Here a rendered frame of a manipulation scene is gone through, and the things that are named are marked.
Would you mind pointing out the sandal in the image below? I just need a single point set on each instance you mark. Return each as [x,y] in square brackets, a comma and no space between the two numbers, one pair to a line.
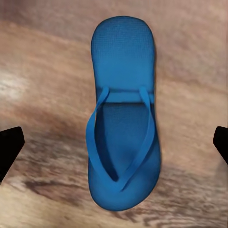
[123,147]

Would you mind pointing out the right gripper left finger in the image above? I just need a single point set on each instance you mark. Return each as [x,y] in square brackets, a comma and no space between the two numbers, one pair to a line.
[11,142]

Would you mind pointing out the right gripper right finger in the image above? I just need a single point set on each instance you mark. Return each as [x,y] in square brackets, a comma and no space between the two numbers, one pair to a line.
[220,140]

